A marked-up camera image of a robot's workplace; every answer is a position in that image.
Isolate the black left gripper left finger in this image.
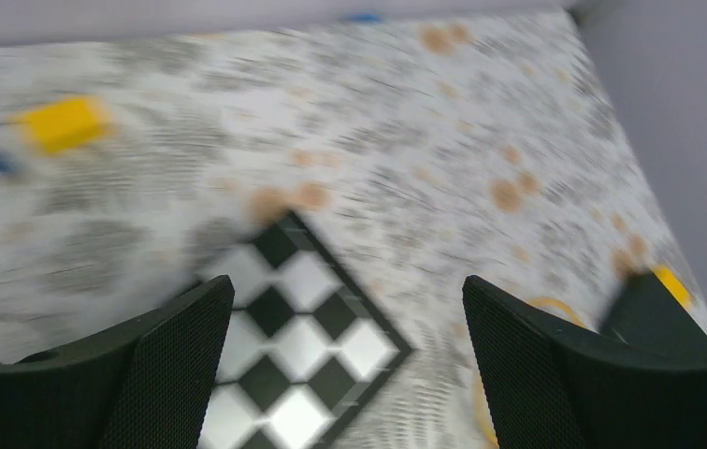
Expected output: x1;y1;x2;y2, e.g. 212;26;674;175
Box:
0;275;235;448

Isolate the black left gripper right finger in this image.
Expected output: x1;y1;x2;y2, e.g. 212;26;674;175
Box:
462;276;707;448

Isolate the orange yellow cable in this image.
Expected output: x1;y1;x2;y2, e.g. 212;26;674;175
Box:
472;297;587;449

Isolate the yellow block at right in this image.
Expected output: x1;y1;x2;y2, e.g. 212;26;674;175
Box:
652;266;692;310

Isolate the black white checkerboard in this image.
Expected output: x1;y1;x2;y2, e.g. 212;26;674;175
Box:
197;212;412;449

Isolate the floral patterned table mat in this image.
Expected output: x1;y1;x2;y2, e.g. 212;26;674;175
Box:
0;8;707;448

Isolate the large black network switch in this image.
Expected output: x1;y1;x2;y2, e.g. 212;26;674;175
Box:
599;268;707;366

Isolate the yellow block near wall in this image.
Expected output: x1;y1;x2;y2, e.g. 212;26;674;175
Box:
13;96;111;155

